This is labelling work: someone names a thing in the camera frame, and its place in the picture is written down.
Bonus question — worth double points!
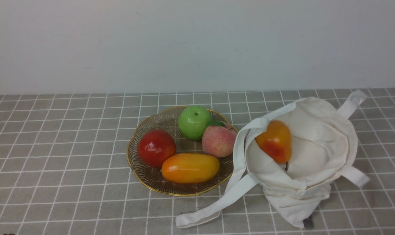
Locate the orange mango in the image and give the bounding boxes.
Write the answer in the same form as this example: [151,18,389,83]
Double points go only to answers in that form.
[161,153,220,183]
[255,120,292,164]

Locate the white cloth tote bag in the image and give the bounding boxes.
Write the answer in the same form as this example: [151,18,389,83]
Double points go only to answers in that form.
[175,90,370,228]

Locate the green apple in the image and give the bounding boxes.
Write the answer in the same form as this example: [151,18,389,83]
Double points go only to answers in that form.
[177,105,212,141]

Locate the pink peach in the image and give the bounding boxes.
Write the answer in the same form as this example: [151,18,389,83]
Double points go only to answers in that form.
[201,122,237,158]

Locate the red apple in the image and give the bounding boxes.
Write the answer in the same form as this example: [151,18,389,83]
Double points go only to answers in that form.
[137,129,176,168]

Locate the orange mango in basket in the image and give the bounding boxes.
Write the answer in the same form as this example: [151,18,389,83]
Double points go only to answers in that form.
[161,153,220,183]

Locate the gold wire fruit basket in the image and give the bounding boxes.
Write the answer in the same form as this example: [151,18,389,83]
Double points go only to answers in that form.
[126,106,233,196]

